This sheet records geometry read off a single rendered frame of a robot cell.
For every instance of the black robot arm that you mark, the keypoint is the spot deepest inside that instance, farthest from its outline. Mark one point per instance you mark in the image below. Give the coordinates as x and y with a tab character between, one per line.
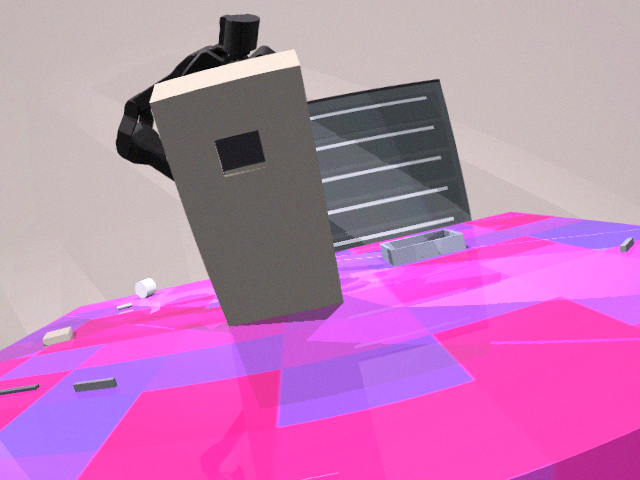
138	142

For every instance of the dark grey rectangular panel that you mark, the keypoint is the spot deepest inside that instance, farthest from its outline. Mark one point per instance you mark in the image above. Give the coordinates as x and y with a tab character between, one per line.
240	146

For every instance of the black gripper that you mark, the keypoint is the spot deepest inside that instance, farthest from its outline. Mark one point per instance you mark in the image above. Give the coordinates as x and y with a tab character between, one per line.
205	59

